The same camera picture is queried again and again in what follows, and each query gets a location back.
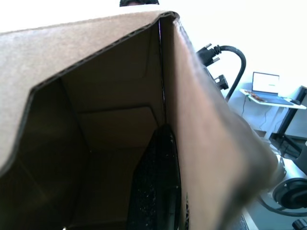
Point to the small brown cardboard box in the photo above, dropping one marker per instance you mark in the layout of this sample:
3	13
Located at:
103	72

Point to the dark-haired person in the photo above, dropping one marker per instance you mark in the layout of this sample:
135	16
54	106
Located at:
139	2

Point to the black computer mouse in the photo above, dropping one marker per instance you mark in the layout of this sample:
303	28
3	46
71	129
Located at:
295	102

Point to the black office chair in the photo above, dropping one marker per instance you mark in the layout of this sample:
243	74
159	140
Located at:
302	155

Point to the open laptop computer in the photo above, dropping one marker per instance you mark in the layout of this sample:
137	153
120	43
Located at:
266	88

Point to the white standing desk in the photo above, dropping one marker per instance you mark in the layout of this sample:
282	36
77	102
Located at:
275	105

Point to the brown snack pile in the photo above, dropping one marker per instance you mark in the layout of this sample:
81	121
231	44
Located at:
256	96

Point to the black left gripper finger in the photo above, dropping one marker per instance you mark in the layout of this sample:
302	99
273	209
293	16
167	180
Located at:
156	182

